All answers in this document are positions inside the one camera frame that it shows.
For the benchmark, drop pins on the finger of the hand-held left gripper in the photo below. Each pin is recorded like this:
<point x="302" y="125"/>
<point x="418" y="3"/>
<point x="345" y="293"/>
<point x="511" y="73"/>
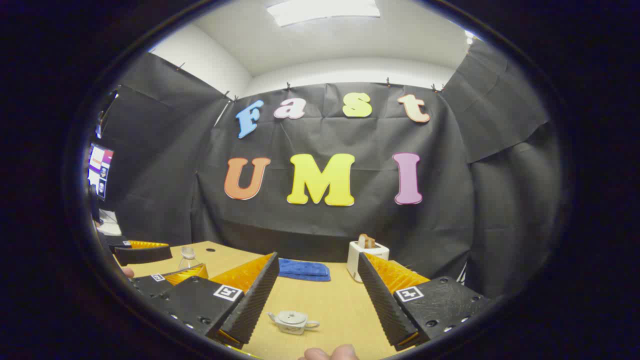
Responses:
<point x="150" y="286"/>
<point x="145" y="255"/>

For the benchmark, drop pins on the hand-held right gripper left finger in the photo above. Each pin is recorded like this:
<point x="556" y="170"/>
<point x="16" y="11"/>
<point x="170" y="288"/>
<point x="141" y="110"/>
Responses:
<point x="252" y="300"/>

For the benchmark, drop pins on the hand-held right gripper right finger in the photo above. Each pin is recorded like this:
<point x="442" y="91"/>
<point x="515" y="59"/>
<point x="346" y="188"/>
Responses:
<point x="385" y="305"/>

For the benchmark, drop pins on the green label water bottle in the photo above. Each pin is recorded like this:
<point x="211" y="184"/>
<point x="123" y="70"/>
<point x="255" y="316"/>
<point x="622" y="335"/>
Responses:
<point x="188" y="259"/>

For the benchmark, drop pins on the white teacup lid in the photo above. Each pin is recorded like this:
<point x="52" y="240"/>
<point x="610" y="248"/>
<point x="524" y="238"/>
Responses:
<point x="292" y="317"/>

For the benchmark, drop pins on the white teacup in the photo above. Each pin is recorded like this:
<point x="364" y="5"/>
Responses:
<point x="295" y="328"/>

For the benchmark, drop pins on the white side desk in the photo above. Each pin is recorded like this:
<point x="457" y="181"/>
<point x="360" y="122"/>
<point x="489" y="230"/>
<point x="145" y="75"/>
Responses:
<point x="110" y="224"/>

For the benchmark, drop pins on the white toaster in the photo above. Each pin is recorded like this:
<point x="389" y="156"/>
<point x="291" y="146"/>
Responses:
<point x="354" y="260"/>

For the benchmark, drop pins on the blue towel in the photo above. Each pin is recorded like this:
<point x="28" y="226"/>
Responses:
<point x="305" y="270"/>

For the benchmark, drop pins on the toast bread slice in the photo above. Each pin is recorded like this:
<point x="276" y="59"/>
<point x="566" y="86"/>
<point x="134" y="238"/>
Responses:
<point x="366" y="241"/>

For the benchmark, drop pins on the computer monitor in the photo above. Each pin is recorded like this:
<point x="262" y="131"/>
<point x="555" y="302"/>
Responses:
<point x="100" y="170"/>

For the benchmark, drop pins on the black backdrop cloth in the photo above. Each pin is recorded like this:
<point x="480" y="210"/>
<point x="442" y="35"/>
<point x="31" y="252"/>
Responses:
<point x="325" y="225"/>

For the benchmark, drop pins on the ceiling light panel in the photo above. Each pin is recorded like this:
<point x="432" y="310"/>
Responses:
<point x="322" y="11"/>

